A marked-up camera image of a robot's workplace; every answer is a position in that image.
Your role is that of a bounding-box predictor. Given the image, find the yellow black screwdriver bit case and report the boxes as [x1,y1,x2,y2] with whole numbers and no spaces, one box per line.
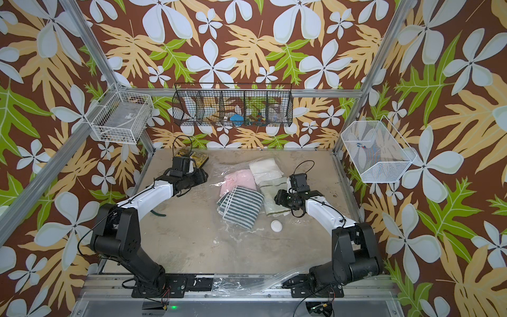
[175,147,209,168]

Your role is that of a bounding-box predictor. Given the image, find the white vacuum bag valve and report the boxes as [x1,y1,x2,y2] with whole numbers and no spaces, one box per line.
[270,220,283,232]

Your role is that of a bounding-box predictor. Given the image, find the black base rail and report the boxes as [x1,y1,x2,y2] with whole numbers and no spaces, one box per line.
[122,272,344,299]

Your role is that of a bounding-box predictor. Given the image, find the clear plastic vacuum bag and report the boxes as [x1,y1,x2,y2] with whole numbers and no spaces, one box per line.
[207,150,336,297]

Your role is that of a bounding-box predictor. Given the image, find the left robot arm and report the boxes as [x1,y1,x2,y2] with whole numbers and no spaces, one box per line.
[89,157,208,298]

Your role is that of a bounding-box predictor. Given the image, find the black wire basket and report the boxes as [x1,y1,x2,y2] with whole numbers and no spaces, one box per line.
[172,83,294,128]

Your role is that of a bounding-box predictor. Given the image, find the white wire basket left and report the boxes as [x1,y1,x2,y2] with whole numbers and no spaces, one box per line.
[88,90,154,145]

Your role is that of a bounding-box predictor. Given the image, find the green handled pliers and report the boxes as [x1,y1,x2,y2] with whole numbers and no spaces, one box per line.
[151,210,167,217]

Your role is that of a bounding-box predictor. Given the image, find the pink towel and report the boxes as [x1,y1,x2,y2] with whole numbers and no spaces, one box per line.
[220,169,256,197]

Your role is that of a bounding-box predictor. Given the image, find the pale green towel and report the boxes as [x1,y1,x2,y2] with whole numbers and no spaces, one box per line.
[259,177,290,217]

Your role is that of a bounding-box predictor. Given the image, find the green white striped towel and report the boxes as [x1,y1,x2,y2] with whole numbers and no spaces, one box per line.
[217,186,264,230]

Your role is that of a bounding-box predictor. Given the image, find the white mesh basket right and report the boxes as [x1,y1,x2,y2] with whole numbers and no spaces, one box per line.
[341,116,417,184]

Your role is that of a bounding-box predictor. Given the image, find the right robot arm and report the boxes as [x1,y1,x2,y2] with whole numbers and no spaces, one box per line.
[275,173,384,297]

